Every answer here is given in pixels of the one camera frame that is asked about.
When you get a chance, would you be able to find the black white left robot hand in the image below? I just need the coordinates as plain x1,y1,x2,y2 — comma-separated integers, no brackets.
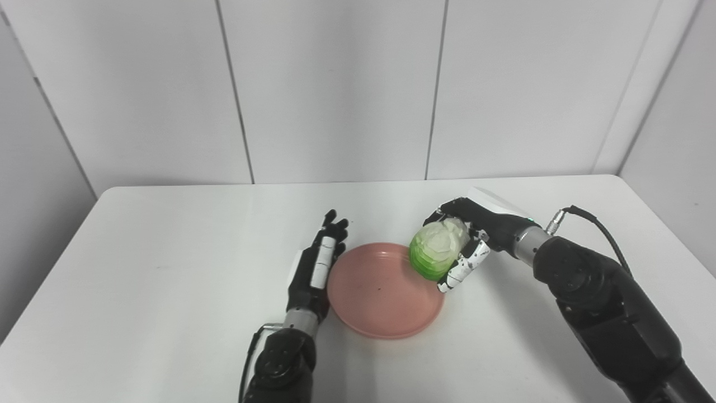
286,210,349,325

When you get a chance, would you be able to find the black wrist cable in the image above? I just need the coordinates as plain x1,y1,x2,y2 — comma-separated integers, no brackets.
545,205,633,278
239,324,283,403

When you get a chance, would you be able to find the pink round plate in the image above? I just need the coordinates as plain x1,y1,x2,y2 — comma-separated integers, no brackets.
327,242,445,340

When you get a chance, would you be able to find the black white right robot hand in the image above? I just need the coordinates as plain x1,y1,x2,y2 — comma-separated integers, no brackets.
423,188,540,293

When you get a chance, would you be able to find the green white toy cabbage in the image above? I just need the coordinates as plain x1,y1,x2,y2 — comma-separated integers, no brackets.
408,218,470,281

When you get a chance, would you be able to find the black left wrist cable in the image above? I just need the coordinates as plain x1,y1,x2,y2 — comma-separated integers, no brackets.
239,324,283,403

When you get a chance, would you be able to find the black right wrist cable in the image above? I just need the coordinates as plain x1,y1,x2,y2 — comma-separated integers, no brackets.
545,205,633,278

